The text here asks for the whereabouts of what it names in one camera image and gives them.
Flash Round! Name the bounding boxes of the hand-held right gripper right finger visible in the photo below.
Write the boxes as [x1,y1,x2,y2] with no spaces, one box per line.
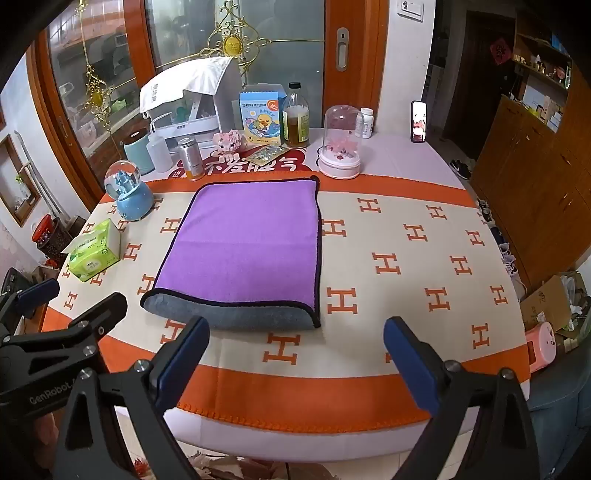
[383,316,541,480]

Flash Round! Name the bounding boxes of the glass dome with pink flowers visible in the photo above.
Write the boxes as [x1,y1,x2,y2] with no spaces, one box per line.
[317,105,362,179]

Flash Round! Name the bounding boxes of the grey-blue sofa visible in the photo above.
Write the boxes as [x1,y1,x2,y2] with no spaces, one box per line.
[524,351,591,480]

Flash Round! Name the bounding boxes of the silver can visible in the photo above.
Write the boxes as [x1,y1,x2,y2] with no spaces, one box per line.
[178,137,205,182]

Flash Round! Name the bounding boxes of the white squeeze bottle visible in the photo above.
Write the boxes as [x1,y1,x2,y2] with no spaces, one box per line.
[147,115,172,172]

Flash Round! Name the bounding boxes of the pill blister pack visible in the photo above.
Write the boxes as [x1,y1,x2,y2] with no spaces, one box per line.
[244,144,289,166]

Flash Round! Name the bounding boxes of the red printed mat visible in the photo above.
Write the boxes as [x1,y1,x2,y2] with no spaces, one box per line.
[171,145,319,183]

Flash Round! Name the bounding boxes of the row of shoes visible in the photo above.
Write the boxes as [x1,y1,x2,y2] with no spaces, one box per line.
[475,198,527,301]

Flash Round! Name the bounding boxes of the orange and cream printed blanket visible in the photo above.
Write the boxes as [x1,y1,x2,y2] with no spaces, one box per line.
[39,173,532,418]

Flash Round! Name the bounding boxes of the blue duck print box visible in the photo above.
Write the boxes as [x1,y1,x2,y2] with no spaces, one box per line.
[239,91,283,146]

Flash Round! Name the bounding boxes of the pink plastic appliance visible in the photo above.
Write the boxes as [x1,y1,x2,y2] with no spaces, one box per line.
[524,322,557,374]

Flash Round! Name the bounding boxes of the silver door handle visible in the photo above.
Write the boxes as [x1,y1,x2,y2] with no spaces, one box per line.
[335,27,349,72]

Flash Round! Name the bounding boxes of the small gold door ornament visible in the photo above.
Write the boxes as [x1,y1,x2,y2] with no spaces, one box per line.
[76,0,114,132]

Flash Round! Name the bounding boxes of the black smartphone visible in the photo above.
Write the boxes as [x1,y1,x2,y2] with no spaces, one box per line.
[410,100,428,145]

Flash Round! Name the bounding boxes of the wooden cabinet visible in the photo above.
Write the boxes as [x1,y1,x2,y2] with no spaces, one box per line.
[471,95,591,296]

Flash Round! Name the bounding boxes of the green tissue pack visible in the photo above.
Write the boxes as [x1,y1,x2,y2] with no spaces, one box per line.
[68,218,123,283]

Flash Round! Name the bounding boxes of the red basket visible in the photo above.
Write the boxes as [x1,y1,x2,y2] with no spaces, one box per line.
[31,213,61,245]

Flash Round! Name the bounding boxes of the teal cylinder humidifier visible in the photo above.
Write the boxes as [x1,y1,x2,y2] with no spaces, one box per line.
[124,130,155,176]

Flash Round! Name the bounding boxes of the pink block toy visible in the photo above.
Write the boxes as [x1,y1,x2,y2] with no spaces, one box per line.
[212,130,247,153]

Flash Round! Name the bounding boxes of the large gold door ornament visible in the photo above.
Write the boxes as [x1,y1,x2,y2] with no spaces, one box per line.
[201,0,273,65]

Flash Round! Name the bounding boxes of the red paper door decoration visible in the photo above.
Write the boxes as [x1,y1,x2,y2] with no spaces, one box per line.
[489,38,511,68]

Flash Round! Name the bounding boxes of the glass bottle with amber liquid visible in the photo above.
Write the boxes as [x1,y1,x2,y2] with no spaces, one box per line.
[281,82,311,149]

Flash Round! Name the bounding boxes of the purple and grey towel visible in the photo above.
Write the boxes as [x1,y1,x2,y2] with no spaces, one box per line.
[140,175,322,331]

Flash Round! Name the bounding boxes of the white pill bottle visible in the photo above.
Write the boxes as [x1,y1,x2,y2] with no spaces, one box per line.
[355,107,375,139]

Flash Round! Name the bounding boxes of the wooden wall shelf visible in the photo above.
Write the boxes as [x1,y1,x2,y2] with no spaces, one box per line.
[510,14,578,134]

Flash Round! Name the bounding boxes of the white cloth bag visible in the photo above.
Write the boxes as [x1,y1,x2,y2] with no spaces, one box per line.
[140,56,234,116]

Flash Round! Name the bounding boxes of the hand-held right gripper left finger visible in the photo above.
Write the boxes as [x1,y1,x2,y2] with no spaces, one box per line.
[53,316,213,480]

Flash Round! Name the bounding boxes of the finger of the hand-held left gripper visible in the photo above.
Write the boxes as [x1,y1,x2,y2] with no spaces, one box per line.
[0,292,128,370]
[0,268,61,334]

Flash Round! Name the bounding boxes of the cardboard box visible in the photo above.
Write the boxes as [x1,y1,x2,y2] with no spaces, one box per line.
[519,272,589,342]

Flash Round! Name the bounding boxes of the blue snow globe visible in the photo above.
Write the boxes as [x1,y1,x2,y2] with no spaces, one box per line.
[104,159,154,223]

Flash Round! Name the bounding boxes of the white wall switch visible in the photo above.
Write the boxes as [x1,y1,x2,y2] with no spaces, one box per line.
[398,0,426,21]

